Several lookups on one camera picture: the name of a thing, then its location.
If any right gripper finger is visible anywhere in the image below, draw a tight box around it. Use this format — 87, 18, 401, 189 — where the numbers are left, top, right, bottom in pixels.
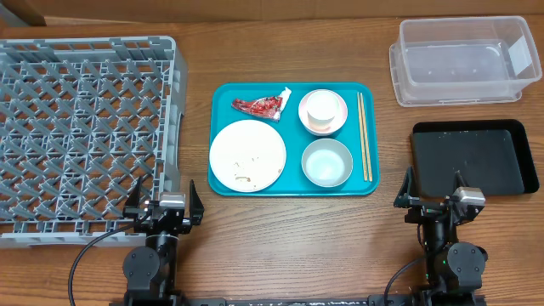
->
452, 170, 468, 200
394, 166, 417, 208

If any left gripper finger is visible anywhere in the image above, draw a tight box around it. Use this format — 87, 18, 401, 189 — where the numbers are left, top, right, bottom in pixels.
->
122, 177, 143, 218
190, 180, 205, 225

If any grey green bowl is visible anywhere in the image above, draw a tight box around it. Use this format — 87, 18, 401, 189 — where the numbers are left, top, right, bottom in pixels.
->
301, 138, 354, 188

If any white cup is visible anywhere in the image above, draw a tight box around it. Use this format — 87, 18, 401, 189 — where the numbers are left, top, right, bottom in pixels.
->
306, 89, 339, 130

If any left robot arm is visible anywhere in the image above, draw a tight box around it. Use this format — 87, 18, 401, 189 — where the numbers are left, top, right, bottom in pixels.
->
122, 179, 205, 305

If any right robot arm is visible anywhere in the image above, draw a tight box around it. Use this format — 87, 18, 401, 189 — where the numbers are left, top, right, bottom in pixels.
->
383, 167, 488, 305

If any black rectangular tray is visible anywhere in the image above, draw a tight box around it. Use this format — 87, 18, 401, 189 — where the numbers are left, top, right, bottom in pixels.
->
411, 119, 540, 197

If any large white round plate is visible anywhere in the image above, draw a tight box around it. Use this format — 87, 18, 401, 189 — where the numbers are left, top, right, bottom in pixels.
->
209, 120, 286, 193

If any teal serving tray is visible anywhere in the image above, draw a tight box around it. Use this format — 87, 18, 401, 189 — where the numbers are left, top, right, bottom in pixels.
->
210, 82, 380, 197

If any grey plastic dish rack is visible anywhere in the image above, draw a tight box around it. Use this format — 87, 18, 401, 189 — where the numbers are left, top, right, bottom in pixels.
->
1, 36, 188, 248

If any left wooden chopstick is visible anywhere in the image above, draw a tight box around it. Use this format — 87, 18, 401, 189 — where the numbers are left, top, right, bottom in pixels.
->
357, 92, 368, 182

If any pink white bowl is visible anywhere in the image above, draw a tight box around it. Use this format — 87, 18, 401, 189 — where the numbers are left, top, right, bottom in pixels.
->
298, 90, 348, 136

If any clear plastic bin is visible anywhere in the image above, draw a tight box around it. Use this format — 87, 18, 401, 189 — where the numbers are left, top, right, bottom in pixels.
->
389, 16, 543, 107

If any red crumpled snack wrapper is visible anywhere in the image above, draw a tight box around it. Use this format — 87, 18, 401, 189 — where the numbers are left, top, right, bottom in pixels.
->
231, 88, 292, 122

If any cardboard backdrop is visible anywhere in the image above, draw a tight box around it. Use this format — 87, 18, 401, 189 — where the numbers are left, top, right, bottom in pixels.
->
1, 0, 543, 26

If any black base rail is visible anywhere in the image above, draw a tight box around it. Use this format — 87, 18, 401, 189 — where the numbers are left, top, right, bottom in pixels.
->
108, 295, 488, 306

